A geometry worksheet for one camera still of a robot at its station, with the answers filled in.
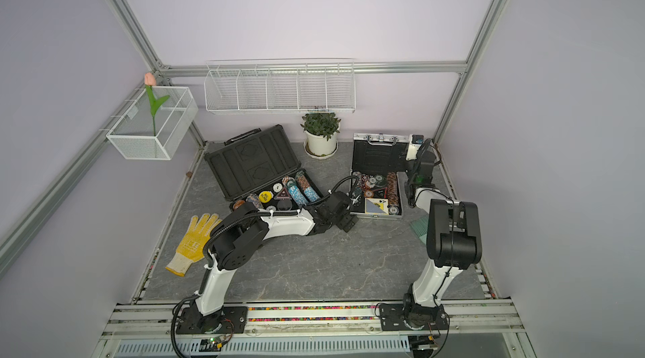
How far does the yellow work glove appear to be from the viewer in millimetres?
853

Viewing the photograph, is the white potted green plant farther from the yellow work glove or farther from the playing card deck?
the yellow work glove

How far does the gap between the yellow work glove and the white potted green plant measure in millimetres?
497
